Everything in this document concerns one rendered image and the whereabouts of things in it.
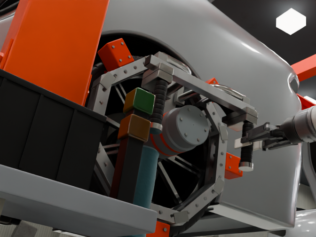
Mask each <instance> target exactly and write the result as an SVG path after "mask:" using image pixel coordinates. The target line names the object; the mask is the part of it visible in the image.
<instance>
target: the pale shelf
mask: <svg viewBox="0 0 316 237"><path fill-rule="evenodd" d="M0 198H4V199H6V200H5V203H4V206H3V209H2V212H1V215H4V216H7V217H11V218H16V219H20V220H23V221H28V222H33V223H36V224H40V225H44V226H49V227H52V228H56V229H61V230H65V231H69V232H73V233H77V234H81V235H85V236H89V237H121V236H131V235H140V234H150V233H155V229H156V223H157V216H158V213H157V212H156V211H153V210H150V209H147V208H144V207H141V206H137V205H133V204H131V203H127V202H124V201H121V200H117V199H114V198H111V197H107V196H104V195H101V194H97V193H94V192H91V191H88V190H84V189H80V188H77V187H74V186H71V185H68V184H64V183H61V182H57V181H54V180H51V179H48V178H44V177H41V176H38V175H34V174H31V173H28V172H24V171H21V170H18V169H14V168H11V167H8V166H4V165H1V164H0Z"/></svg>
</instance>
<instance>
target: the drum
mask: <svg viewBox="0 0 316 237"><path fill-rule="evenodd" d="M162 126H163V129H162V133H161V134H150V133H149V138H148V141H147V142H146V143H144V144H143V145H146V146H150V147H152V148H154V149H156V150H157V152H158V153H159V157H158V158H169V157H172V156H175V155H178V154H180V153H184V152H187V151H189V150H192V149H194V148H195V147H196V146H198V145H201V144H202V143H204V142H205V141H206V139H207V137H208V133H209V126H208V122H207V119H206V117H205V115H204V114H203V112H202V111H201V110H200V109H199V108H197V107H195V106H193V105H185V106H183V107H181V108H175V109H172V110H170V111H168V112H166V113H164V114H163V119H162Z"/></svg>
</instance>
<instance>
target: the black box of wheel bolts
mask: <svg viewBox="0 0 316 237"><path fill-rule="evenodd" d="M106 120H107V117H106V116H104V115H101V114H99V113H97V112H95V111H93V110H90V109H88V108H86V107H84V106H82V105H79V104H77V103H75V102H73V101H71V100H68V99H66V98H64V97H62V96H60V95H57V94H55V93H53V92H51V91H48V90H46V89H44V88H42V87H40V86H37V85H35V84H33V83H31V82H29V81H26V80H24V79H22V78H20V77H18V76H16V75H14V74H11V73H9V72H7V71H5V70H2V69H0V164H1V165H4V166H8V167H11V168H14V169H18V170H21V171H24V172H28V173H31V174H34V175H38V176H41V177H44V178H48V179H51V180H54V181H57V182H61V183H64V184H68V185H71V186H74V187H77V188H80V189H84V190H88V191H89V188H90V184H91V180H92V175H93V171H94V166H95V161H96V157H97V153H98V148H99V144H100V140H101V136H102V131H103V125H104V123H106Z"/></svg>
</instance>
